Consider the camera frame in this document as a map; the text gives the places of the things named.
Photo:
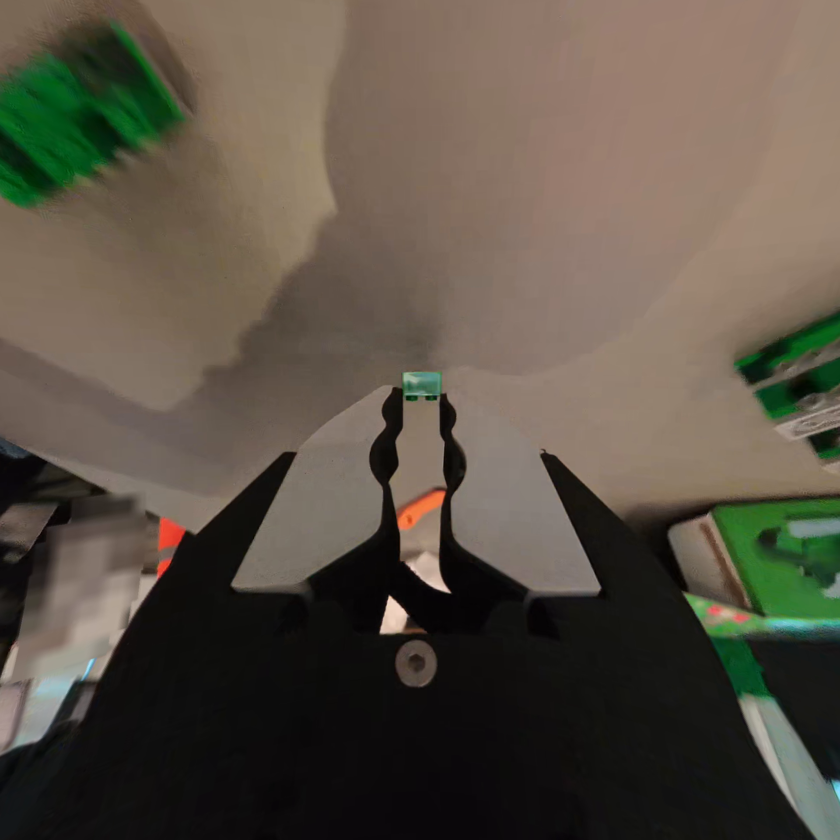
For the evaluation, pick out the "green and white brick build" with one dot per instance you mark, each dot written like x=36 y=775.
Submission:
x=797 y=387

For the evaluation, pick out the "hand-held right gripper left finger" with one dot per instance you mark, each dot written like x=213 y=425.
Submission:
x=328 y=512

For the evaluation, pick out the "translucent green small brick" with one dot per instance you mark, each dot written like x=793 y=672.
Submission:
x=421 y=384

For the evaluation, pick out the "green box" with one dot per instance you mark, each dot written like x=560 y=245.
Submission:
x=768 y=558

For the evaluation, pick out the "green patterned paper strip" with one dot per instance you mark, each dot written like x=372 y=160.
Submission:
x=754 y=620

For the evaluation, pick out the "large green toy brick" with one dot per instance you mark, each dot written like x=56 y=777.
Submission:
x=72 y=118

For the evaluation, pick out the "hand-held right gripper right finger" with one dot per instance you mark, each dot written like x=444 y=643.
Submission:
x=512 y=525

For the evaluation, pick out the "orange striped object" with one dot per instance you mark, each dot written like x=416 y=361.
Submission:
x=169 y=544

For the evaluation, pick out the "orange brick separator tool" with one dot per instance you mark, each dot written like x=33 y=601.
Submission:
x=420 y=508

